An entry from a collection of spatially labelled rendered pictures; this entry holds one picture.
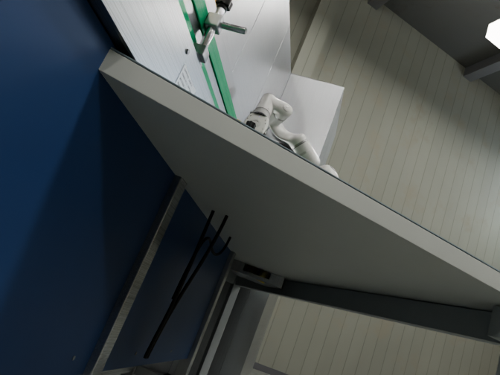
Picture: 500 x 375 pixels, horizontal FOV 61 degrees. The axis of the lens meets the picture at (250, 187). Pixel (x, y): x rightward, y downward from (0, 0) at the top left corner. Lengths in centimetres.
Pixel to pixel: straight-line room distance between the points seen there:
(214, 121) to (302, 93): 239
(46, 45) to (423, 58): 812
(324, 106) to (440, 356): 578
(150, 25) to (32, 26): 18
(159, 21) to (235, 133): 18
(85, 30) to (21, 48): 9
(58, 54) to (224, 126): 21
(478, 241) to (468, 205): 65
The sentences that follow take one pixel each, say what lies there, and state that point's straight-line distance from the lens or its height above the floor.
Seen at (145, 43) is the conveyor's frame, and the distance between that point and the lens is 60.
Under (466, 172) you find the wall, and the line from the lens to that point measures 855.
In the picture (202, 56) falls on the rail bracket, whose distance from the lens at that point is 76.
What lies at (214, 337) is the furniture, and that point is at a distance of 219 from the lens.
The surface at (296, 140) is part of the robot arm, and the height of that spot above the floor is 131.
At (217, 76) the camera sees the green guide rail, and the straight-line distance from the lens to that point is 91.
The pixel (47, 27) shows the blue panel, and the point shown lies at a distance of 49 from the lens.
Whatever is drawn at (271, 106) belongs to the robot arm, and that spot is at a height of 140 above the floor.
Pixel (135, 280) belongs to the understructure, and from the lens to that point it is 82.
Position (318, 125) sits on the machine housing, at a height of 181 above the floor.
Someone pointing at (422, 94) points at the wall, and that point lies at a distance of 817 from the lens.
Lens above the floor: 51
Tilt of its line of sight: 16 degrees up
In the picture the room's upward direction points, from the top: 22 degrees clockwise
